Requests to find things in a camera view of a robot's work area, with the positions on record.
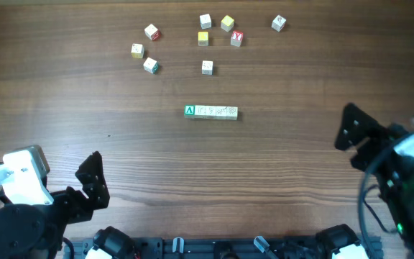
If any white block green A side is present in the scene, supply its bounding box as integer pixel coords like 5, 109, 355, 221
184, 104, 196, 119

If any white block red U side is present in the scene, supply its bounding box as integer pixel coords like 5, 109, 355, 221
226, 106, 239, 120

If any white block green N side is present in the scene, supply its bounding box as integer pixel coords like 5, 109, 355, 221
194, 105, 206, 119

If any white block with figure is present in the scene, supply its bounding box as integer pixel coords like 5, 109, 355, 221
205, 106, 216, 119

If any white block with 9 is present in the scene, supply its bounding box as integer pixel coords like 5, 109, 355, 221
215, 106, 228, 119

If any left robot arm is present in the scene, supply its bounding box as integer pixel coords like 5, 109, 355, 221
0, 151, 110, 258

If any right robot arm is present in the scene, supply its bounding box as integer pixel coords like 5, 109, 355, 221
319, 103, 414, 258

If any block with K and 6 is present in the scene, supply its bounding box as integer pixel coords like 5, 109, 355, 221
271, 14, 287, 32

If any white block yellow side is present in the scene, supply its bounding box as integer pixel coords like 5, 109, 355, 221
131, 43, 144, 59

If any red X block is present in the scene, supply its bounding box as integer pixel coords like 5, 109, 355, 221
231, 30, 244, 47

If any white block red M side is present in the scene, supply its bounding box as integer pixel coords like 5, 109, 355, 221
201, 60, 213, 76

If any yellow top block far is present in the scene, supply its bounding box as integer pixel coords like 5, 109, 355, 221
221, 15, 234, 32

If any yellow K block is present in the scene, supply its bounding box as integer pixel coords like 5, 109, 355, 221
198, 32, 209, 46

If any white block blue P side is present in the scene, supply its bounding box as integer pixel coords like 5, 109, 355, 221
199, 14, 212, 29

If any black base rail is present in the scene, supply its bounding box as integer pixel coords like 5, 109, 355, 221
63, 235, 384, 259

